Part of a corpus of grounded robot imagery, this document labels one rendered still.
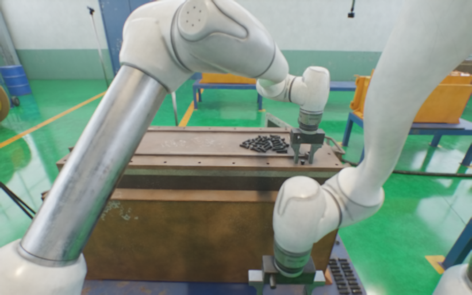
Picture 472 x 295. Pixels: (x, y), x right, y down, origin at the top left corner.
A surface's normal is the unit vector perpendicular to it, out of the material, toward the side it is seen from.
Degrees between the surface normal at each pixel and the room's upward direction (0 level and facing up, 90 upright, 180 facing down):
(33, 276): 39
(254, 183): 90
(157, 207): 90
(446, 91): 90
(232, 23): 79
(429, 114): 90
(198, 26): 66
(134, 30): 51
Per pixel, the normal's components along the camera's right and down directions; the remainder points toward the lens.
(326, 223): 0.51, 0.31
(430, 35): -0.68, 0.57
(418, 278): 0.01, -0.89
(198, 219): -0.01, 0.46
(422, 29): -0.83, 0.42
